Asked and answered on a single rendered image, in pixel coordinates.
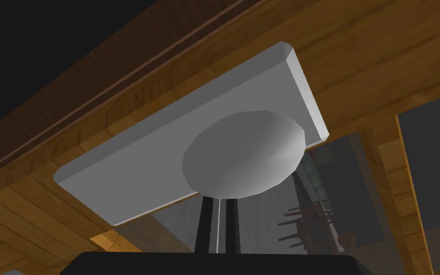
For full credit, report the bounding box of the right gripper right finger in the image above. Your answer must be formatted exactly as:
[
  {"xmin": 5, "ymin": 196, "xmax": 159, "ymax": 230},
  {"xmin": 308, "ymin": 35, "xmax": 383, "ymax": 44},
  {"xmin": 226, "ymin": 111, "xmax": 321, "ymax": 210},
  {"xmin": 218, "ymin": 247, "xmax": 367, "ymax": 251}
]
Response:
[{"xmin": 225, "ymin": 198, "xmax": 241, "ymax": 255}]

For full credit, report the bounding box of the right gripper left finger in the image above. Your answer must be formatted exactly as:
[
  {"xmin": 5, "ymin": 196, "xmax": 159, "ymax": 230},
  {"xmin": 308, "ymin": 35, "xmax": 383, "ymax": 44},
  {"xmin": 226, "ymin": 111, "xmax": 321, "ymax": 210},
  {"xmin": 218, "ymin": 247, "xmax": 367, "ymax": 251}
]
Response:
[{"xmin": 194, "ymin": 195, "xmax": 221, "ymax": 254}]

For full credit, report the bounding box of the grey round door knob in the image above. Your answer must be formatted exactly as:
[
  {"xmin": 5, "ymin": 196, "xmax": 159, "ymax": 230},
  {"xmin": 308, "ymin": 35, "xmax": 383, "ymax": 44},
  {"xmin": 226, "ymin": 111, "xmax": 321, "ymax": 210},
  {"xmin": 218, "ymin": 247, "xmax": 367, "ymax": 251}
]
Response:
[{"xmin": 181, "ymin": 110, "xmax": 306, "ymax": 201}]

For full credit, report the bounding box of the dark wooden chair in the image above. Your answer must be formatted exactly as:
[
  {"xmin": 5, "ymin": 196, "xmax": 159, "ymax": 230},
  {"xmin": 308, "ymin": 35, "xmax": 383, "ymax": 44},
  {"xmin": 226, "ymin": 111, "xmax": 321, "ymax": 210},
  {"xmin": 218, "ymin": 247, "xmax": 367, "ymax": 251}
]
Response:
[{"xmin": 278, "ymin": 201, "xmax": 337, "ymax": 254}]

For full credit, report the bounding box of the grey door knob plate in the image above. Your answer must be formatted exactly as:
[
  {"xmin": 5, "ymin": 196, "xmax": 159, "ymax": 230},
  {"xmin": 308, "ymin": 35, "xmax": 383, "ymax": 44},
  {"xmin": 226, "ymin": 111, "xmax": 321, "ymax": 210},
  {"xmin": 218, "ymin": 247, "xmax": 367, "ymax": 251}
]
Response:
[{"xmin": 52, "ymin": 41, "xmax": 330, "ymax": 227}]

